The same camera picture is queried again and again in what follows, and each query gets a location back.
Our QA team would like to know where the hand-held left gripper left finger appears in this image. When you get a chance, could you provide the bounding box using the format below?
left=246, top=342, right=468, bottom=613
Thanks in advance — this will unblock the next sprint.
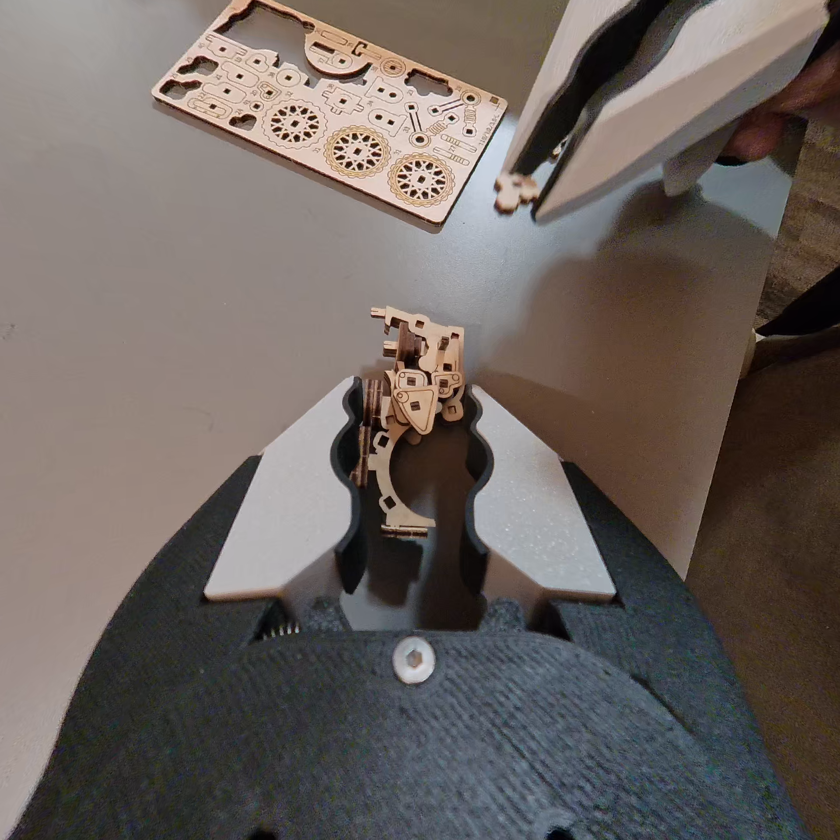
left=203, top=377, right=368, bottom=601

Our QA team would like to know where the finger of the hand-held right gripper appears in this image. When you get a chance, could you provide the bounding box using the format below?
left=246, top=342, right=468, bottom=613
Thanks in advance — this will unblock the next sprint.
left=530, top=0, right=831, bottom=223
left=507, top=0, right=664, bottom=181

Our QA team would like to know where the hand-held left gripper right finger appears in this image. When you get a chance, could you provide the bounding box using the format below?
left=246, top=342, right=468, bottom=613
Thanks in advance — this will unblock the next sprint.
left=459, top=384, right=618, bottom=605

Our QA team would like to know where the small wooden puzzle piece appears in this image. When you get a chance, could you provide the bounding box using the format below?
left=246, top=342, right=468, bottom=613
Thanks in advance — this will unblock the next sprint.
left=493, top=169, right=540, bottom=214

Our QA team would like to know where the wooden model assembly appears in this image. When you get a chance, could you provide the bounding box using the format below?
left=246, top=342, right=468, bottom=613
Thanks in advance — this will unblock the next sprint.
left=351, top=305, right=468, bottom=542

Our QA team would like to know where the grey desk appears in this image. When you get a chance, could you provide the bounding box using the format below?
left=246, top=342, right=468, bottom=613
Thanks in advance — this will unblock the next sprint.
left=0, top=0, right=809, bottom=840

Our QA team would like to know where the person's right hand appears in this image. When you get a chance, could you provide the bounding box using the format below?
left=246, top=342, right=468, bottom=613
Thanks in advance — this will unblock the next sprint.
left=715, top=20, right=840, bottom=165

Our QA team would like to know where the wooden puzzle sheet with wheels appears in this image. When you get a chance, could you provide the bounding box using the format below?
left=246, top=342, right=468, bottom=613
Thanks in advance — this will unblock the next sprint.
left=151, top=0, right=509, bottom=232

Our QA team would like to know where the black chair base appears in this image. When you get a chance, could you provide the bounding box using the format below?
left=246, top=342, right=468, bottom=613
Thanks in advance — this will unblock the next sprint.
left=751, top=279, right=840, bottom=375

